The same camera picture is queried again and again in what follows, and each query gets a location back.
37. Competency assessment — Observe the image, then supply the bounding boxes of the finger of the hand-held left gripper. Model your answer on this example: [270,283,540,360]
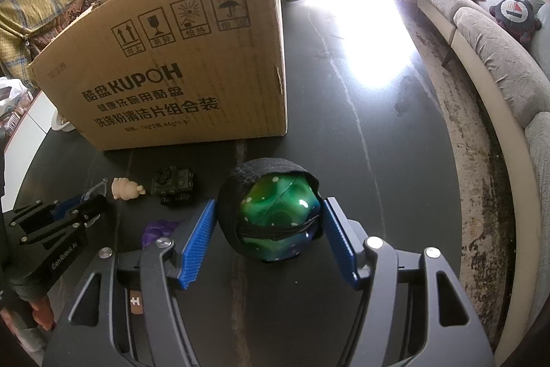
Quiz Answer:
[19,194,109,247]
[9,195,84,231]

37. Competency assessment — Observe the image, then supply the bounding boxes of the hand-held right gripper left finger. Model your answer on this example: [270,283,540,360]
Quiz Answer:
[43,198,218,367]

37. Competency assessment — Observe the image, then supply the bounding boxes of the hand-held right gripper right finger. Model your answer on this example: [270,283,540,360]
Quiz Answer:
[323,197,495,367]

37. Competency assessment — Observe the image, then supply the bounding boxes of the clear plastic piece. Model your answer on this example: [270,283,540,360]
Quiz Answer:
[79,178,108,200]

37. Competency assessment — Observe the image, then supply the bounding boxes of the purple grape toy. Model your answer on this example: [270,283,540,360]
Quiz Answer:
[142,219,180,249]

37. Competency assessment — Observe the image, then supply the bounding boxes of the dark green toy tank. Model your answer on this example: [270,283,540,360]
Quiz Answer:
[150,166,194,206]

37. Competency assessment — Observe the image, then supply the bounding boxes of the green ball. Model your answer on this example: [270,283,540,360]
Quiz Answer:
[217,156,321,263]

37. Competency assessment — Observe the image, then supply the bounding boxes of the printed cardboard box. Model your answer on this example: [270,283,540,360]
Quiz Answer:
[28,0,288,151]

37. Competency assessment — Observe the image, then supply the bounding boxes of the black desktop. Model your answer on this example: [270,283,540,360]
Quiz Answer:
[0,0,477,367]

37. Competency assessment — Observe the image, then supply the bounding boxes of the person's left hand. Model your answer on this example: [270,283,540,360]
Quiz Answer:
[31,293,56,330]

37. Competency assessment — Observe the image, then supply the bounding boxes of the beige toy figure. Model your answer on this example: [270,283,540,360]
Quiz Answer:
[111,176,144,201]

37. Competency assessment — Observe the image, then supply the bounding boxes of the white low cabinet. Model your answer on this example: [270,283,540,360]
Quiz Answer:
[0,89,61,168]

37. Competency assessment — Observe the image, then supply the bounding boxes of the patterned bowl on plate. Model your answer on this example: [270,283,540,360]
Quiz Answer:
[52,111,76,132]

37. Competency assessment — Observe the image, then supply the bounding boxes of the packaged snacks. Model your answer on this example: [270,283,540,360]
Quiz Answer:
[0,94,36,131]

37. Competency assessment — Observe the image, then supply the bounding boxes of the white plastic bag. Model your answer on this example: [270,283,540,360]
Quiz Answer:
[0,77,33,118]

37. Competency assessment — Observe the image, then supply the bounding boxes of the patterned rug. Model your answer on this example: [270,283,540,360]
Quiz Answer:
[399,1,516,350]

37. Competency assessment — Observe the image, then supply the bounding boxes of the brown patterned cloth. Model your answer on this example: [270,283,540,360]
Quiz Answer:
[26,0,106,58]

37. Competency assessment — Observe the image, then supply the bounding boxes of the grey sofa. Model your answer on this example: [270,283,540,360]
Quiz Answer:
[327,0,550,355]

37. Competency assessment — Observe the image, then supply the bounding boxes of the navy round cushion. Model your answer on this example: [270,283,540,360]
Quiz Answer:
[489,0,542,45]

